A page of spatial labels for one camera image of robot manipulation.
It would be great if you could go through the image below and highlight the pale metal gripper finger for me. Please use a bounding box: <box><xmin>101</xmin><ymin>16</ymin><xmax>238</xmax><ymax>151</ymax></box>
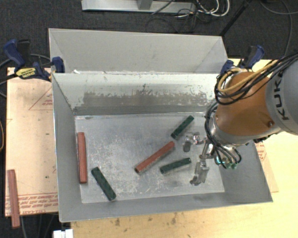
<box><xmin>183</xmin><ymin>132</ymin><xmax>202</xmax><ymax>153</ymax></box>
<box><xmin>189</xmin><ymin>160</ymin><xmax>210</xmax><ymax>186</ymax></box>

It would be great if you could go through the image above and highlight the dark green flat block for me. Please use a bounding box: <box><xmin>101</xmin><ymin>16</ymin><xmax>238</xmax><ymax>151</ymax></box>
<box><xmin>159</xmin><ymin>157</ymin><xmax>192</xmax><ymax>175</ymax></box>
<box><xmin>90</xmin><ymin>167</ymin><xmax>117</xmax><ymax>202</ymax></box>
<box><xmin>170</xmin><ymin>115</ymin><xmax>195</xmax><ymax>140</ymax></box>

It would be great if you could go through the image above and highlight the red-brown flat block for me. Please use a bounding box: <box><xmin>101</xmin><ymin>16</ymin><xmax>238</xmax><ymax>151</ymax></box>
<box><xmin>76</xmin><ymin>132</ymin><xmax>88</xmax><ymax>184</ymax></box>
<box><xmin>6</xmin><ymin>169</ymin><xmax>21</xmax><ymax>229</ymax></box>
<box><xmin>134</xmin><ymin>140</ymin><xmax>176</xmax><ymax>175</ymax></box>

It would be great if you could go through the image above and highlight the grey metal bin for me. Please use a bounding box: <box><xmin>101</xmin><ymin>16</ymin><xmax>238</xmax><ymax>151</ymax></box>
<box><xmin>48</xmin><ymin>28</ymin><xmax>274</xmax><ymax>223</ymax></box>

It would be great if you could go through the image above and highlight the brown cardboard board, red print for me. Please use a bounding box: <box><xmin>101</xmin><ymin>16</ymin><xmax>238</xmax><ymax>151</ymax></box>
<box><xmin>4</xmin><ymin>67</ymin><xmax>280</xmax><ymax>218</ymax></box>

